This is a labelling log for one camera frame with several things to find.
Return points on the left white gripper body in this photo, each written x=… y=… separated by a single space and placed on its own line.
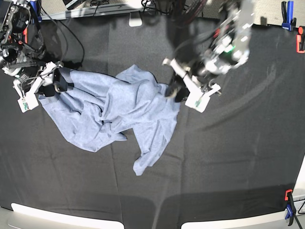
x=199 y=97

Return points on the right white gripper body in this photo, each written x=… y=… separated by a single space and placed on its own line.
x=27 y=88

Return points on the blue grey t-shirt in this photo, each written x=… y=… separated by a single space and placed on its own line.
x=97 y=108

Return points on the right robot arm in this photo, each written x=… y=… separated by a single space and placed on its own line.
x=22 y=52

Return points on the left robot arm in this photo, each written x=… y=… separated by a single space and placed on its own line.
x=229 y=46

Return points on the red clamp left edge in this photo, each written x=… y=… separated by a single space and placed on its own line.
x=25 y=35

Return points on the red clamp edge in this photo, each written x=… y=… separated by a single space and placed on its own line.
x=300 y=40
x=25 y=35

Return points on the black table cloth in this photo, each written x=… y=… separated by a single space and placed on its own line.
x=235 y=160

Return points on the blue clamp top right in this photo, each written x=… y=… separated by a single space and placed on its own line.
x=287 y=8

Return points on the blue clamp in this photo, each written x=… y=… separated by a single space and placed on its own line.
x=290 y=207
x=287 y=8

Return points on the red clamp right edge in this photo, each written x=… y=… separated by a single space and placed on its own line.
x=300 y=40

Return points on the blue clamp bottom right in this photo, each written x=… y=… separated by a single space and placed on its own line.
x=290 y=207

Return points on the white bracket top centre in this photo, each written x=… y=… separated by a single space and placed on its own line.
x=135 y=19

